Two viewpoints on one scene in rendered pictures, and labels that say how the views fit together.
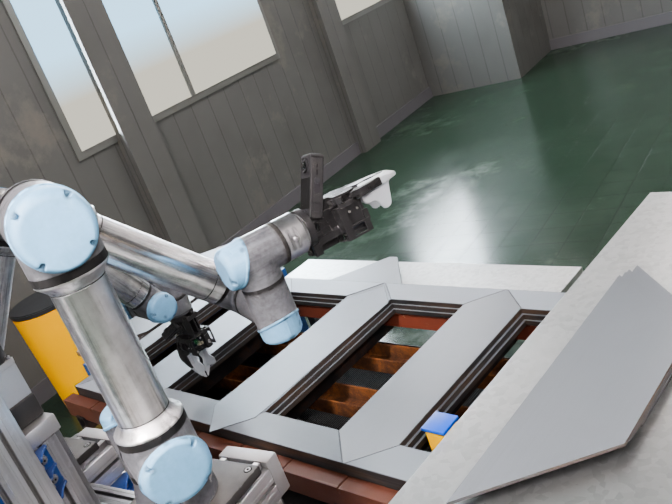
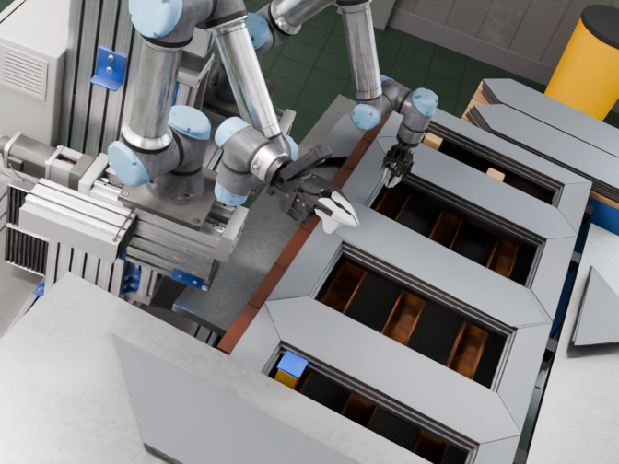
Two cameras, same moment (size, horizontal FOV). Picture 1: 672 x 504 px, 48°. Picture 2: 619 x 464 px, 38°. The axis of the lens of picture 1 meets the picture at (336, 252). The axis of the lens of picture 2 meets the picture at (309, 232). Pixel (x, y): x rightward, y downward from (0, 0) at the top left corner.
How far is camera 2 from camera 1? 1.42 m
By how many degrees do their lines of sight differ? 48
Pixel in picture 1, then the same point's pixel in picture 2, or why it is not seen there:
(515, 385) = (250, 388)
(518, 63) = not seen: outside the picture
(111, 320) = (149, 74)
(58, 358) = (566, 73)
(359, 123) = not seen: outside the picture
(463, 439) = (189, 350)
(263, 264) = (231, 153)
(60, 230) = (147, 11)
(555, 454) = (143, 399)
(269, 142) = not seen: outside the picture
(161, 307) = (360, 115)
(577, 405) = (197, 420)
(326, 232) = (284, 190)
